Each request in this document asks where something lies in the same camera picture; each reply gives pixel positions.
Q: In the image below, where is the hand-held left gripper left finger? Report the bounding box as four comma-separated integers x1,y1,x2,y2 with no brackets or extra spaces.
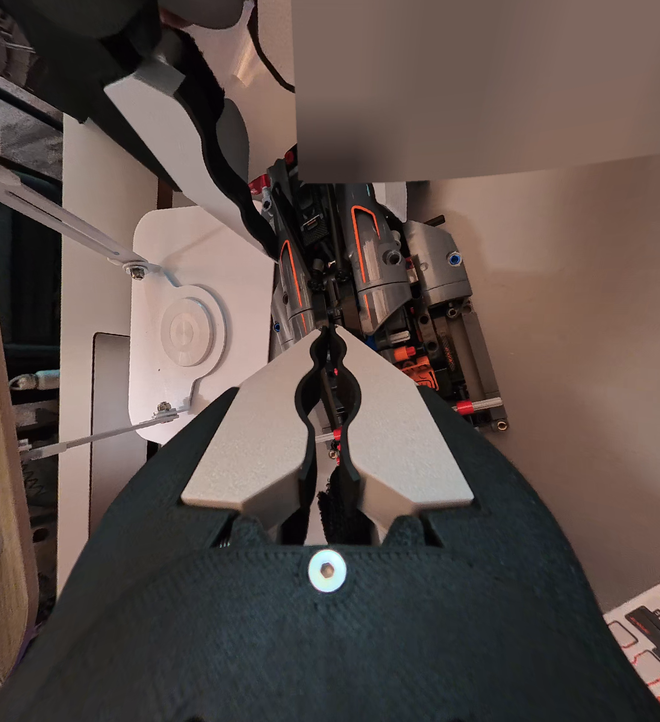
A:
180,329,331,545

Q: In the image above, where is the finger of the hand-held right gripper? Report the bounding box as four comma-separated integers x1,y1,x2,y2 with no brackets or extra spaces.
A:
103,65,279,265
374,180,412,223

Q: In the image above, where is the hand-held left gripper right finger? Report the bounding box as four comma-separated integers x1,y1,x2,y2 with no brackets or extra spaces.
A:
329,327,475,545

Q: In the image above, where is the large lego car chassis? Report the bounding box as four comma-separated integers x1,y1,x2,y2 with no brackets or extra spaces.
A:
268,213,509,469

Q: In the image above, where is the lego sticker sheet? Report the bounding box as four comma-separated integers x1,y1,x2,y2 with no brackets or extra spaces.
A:
603,569,660,722

